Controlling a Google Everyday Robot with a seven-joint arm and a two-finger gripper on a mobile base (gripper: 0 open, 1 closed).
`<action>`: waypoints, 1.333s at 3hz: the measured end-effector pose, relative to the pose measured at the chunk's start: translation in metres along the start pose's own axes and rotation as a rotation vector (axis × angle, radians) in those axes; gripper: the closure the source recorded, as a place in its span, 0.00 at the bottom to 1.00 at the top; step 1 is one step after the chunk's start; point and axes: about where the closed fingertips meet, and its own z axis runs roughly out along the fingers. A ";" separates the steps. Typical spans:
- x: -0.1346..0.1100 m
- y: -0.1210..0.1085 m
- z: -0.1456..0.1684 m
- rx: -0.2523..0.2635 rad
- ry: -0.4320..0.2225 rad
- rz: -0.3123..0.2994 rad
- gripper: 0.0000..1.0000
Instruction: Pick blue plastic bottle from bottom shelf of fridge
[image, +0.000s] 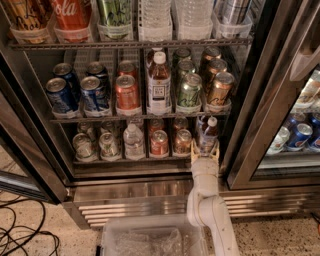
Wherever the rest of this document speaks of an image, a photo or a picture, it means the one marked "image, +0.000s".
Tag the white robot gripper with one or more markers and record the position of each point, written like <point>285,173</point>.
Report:
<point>204,165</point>

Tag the blue label tea bottle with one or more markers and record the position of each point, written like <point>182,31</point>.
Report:
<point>201,123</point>
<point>206,141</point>

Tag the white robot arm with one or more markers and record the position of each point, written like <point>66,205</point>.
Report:
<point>205,206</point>

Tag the right glass fridge door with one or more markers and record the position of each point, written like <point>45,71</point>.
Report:
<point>300,55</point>

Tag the small clear water bottle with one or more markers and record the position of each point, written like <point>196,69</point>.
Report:
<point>134,142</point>

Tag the white label tea bottle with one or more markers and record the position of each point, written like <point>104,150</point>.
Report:
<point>159,85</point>

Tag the top clear water bottle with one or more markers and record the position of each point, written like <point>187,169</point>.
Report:
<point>155,24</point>

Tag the open left fridge door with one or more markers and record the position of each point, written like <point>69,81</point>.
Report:
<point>22,140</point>

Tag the bottom copper can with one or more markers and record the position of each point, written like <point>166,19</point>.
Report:
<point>182,142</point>

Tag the bottom orange can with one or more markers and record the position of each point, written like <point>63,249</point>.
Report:
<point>159,144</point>

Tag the front green lacroix can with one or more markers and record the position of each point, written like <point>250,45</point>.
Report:
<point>188,98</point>

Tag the green lacroix can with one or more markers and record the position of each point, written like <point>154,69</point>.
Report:
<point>184,67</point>
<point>115,17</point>
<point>188,98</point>

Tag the front gold lacroix can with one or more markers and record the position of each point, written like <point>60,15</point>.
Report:
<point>220,90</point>

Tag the gold lacroix can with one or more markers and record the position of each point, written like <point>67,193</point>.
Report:
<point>209,53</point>
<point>213,68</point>
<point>220,90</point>

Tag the white can right compartment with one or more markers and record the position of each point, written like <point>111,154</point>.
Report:
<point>278,143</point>

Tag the middle gold lacroix can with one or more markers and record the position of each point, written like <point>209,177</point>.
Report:
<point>213,68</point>

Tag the middle green lacroix can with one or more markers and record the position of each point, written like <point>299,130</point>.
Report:
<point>184,67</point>

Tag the clear plastic storage bin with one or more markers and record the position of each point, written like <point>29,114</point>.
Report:
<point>161,235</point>

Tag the front orange soda can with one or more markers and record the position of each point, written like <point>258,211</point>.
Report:
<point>127,96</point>

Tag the orange soda can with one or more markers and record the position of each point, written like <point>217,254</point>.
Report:
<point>127,96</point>
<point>127,67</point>

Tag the silver can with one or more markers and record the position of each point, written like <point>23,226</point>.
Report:
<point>109,148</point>
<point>233,19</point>
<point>84,148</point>

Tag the blue pepsi can right compartment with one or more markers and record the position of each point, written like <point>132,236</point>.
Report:
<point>300,134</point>

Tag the rear gold lacroix can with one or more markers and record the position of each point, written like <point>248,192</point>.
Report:
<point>209,53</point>

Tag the rear orange soda can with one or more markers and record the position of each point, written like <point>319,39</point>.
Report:
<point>127,67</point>

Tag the bottom left silver can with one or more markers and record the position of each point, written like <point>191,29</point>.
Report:
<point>84,148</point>

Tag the front blue pepsi can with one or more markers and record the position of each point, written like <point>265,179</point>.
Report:
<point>95,99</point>

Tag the blue pepsi can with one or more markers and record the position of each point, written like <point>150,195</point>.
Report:
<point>98,70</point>
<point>95,99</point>

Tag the rear blue pepsi can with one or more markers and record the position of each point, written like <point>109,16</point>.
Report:
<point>98,70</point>

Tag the top silver can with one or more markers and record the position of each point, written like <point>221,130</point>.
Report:
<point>233,19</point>

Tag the front blue soda can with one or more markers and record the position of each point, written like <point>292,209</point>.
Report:
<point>64,106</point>

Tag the blue soda can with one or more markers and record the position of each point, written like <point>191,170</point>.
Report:
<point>64,106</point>
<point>66,71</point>

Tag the top green lacroix can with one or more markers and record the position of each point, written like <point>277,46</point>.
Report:
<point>115,17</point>

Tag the rear blue soda can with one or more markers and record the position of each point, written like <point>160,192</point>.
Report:
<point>66,71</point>

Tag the top red cola can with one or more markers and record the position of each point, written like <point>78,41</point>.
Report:
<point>72,20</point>

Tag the top yellow lacroix can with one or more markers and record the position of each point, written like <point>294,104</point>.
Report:
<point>31,20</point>

